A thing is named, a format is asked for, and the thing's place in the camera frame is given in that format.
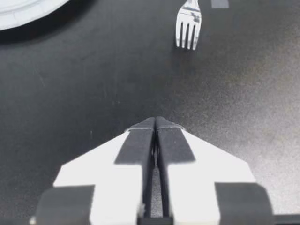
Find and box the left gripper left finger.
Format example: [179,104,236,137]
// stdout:
[34,116,156,225]

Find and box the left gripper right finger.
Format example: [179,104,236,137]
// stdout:
[155,116,274,225]

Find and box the white plate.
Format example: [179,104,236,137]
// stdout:
[0,0,71,31]

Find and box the silver metal fork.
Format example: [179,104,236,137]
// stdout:
[175,0,203,51]

